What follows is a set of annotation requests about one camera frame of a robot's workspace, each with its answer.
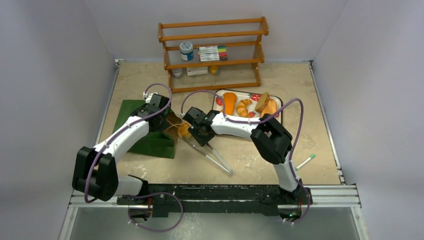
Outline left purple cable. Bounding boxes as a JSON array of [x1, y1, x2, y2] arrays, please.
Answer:
[[83, 82, 174, 204]]

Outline strawberry print white tray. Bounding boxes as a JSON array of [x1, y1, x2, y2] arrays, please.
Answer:
[[211, 89, 284, 124]]

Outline small jar lower shelf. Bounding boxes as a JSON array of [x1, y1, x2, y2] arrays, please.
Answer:
[[171, 68, 183, 78]]

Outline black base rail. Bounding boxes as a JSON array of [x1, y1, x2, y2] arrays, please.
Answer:
[[117, 183, 313, 220]]

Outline white small box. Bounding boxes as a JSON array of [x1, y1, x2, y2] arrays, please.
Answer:
[[186, 66, 209, 77]]

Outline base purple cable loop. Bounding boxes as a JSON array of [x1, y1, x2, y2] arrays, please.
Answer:
[[127, 191, 184, 233]]

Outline yellow small cube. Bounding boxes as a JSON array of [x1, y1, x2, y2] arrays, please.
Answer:
[[209, 65, 220, 76]]

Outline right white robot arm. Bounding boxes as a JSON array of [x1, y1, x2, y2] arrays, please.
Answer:
[[182, 107, 301, 204]]

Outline coloured marker set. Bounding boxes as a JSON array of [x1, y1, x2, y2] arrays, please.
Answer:
[[197, 45, 228, 62]]

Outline round fake bun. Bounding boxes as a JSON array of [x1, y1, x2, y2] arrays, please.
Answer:
[[176, 121, 192, 139]]

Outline fake baguette loaf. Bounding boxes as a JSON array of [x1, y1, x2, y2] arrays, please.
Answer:
[[261, 99, 277, 117]]

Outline orange fake bread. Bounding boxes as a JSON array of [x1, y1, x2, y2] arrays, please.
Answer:
[[223, 92, 237, 116]]

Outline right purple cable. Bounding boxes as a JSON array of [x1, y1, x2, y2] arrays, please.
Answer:
[[180, 90, 305, 186]]

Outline fake bread slice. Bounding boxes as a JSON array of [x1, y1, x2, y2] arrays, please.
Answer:
[[255, 92, 270, 112]]

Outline fake croissant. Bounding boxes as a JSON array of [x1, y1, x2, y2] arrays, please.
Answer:
[[236, 99, 252, 118]]

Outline green brown paper bag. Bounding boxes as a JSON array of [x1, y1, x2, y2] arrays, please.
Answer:
[[113, 99, 182, 159]]

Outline blue white jar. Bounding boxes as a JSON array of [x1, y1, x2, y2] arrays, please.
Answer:
[[179, 41, 194, 61]]

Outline green tipped white pen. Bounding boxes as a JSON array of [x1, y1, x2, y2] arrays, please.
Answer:
[[295, 154, 316, 171]]

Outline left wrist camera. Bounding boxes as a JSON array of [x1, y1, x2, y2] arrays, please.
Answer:
[[143, 91, 158, 103]]

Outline metal tongs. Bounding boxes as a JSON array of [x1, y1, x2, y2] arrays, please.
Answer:
[[182, 138, 234, 176]]

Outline wooden shelf rack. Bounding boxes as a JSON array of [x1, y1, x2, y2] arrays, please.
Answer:
[[157, 16, 269, 93]]

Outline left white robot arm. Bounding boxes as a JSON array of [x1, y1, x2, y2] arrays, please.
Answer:
[[71, 92, 171, 205]]

